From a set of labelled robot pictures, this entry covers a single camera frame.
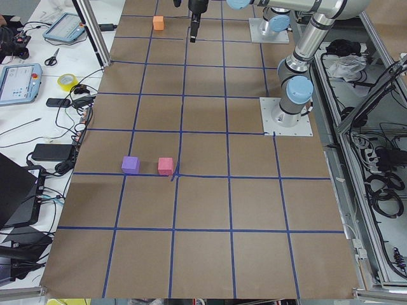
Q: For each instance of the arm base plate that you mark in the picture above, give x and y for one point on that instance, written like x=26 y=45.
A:
x=278 y=123
x=273 y=31

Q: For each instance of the black handled scissors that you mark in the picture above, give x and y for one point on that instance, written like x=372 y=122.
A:
x=52 y=60

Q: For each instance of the black power adapter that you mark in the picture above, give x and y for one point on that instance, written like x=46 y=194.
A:
x=52 y=152

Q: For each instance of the orange foam cube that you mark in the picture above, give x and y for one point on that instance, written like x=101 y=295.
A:
x=158 y=23

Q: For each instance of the purple foam cube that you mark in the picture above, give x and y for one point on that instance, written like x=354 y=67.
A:
x=130 y=165

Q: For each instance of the far blue teach pendant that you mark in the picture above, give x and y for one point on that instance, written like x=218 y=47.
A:
x=66 y=29

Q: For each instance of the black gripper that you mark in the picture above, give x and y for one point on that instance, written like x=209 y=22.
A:
x=196 y=7

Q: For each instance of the blue teach pendant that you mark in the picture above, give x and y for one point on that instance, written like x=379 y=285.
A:
x=66 y=29
x=20 y=83

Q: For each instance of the near blue teach pendant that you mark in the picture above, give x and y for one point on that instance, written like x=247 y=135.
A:
x=20 y=83

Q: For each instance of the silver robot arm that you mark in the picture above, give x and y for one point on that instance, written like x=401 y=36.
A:
x=297 y=89
x=268 y=11

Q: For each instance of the black phone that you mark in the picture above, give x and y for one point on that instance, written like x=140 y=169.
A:
x=58 y=102

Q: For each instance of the black laptop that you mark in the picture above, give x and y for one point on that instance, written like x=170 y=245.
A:
x=21 y=188

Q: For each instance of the aluminium frame post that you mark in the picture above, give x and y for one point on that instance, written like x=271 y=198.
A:
x=88 y=19

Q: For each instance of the yellow tape roll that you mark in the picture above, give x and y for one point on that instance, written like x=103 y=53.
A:
x=67 y=82

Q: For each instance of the pink foam cube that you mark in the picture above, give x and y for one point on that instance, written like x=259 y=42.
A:
x=165 y=166

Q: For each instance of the white crumpled cloth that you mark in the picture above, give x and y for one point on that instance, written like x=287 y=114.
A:
x=348 y=68

